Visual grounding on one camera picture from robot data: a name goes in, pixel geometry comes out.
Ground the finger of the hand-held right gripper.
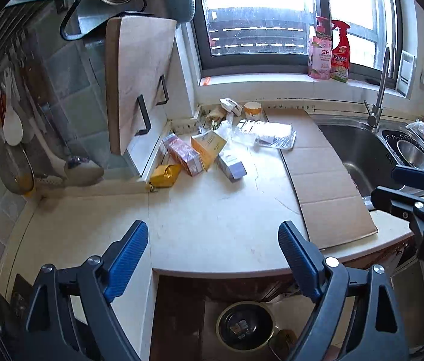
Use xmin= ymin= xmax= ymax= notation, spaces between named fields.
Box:
xmin=391 ymin=165 xmax=424 ymax=197
xmin=370 ymin=186 xmax=424 ymax=271

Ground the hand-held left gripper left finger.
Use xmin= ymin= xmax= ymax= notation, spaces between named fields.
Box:
xmin=24 ymin=220 xmax=149 ymax=361

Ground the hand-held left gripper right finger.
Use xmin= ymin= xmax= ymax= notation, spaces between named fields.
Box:
xmin=277 ymin=221 xmax=410 ymax=361

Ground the white paper cup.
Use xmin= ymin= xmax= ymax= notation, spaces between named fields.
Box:
xmin=244 ymin=101 xmax=263 ymax=120

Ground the white paper wrapper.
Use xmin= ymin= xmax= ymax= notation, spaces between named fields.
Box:
xmin=219 ymin=98 xmax=243 ymax=115

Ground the round trash bin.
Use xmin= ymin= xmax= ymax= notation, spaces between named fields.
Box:
xmin=215 ymin=301 xmax=276 ymax=351

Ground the steel bowl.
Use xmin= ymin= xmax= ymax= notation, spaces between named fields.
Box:
xmin=396 ymin=139 xmax=424 ymax=170

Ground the steel sink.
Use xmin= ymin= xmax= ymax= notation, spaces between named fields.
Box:
xmin=311 ymin=115 xmax=424 ymax=201

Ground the brown wooden cabinet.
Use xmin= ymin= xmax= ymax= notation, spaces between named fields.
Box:
xmin=150 ymin=229 xmax=423 ymax=361

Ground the brown cardboard sheet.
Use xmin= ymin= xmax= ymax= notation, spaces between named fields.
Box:
xmin=264 ymin=109 xmax=379 ymax=251

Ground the steel faucet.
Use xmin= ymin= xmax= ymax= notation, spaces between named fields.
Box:
xmin=363 ymin=45 xmax=396 ymax=129

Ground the yellow wrapper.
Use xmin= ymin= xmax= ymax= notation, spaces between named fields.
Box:
xmin=149 ymin=163 xmax=181 ymax=192

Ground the white slotted spoon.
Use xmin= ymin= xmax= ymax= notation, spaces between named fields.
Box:
xmin=24 ymin=83 xmax=66 ymax=189

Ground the white purple carton box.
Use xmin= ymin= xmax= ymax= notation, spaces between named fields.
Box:
xmin=217 ymin=150 xmax=247 ymax=183

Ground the pink carton box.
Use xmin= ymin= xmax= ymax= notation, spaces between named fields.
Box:
xmin=162 ymin=133 xmax=204 ymax=177

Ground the red spray bottle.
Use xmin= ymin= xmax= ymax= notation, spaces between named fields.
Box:
xmin=330 ymin=20 xmax=351 ymax=83

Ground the orange carton box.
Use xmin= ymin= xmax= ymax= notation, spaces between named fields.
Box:
xmin=190 ymin=131 xmax=229 ymax=171

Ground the mesh strainer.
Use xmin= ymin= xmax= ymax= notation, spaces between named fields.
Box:
xmin=0 ymin=145 xmax=35 ymax=195

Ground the pink detergent bottle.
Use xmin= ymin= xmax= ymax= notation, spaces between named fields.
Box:
xmin=307 ymin=16 xmax=333 ymax=80

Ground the brown snack wrapper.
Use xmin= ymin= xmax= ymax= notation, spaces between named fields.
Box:
xmin=200 ymin=107 xmax=228 ymax=128

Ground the white rice paddle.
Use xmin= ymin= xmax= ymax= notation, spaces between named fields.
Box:
xmin=2 ymin=68 xmax=23 ymax=147

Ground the wooden cutting board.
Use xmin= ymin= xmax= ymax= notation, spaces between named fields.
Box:
xmin=105 ymin=17 xmax=178 ymax=156

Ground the dark framed window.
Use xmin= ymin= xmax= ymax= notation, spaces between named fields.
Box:
xmin=191 ymin=0 xmax=404 ymax=80

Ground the blue utensil holder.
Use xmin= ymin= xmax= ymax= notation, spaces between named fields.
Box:
xmin=165 ymin=0 xmax=196 ymax=29

